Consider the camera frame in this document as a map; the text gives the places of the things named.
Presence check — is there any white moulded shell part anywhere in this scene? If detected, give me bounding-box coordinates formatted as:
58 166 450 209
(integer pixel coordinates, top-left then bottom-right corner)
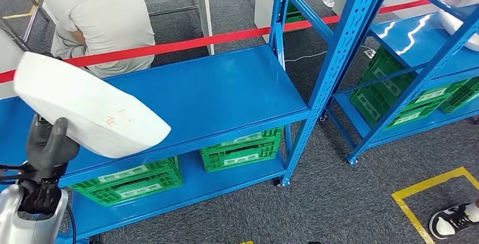
14 51 172 160
438 8 479 53

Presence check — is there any standing person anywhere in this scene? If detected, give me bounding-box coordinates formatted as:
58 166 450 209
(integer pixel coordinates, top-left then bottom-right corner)
429 198 479 241

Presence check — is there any white panel desk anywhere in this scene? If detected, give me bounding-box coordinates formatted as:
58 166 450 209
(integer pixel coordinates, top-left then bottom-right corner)
0 29 29 101

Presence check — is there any white cable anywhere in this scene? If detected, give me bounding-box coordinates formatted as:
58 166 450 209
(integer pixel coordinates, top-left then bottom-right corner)
284 45 377 63

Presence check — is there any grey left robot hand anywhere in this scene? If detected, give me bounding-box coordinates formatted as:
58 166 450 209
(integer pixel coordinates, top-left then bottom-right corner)
25 114 80 178

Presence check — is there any blue metal shelf rack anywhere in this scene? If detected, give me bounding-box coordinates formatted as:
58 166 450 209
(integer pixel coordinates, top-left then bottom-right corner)
324 0 479 165
0 0 394 244

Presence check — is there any seated person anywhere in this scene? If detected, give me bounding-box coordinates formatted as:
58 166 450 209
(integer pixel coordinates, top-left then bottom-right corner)
37 0 157 79

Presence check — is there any red barrier belt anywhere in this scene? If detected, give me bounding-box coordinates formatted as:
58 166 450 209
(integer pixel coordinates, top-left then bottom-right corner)
0 0 479 85

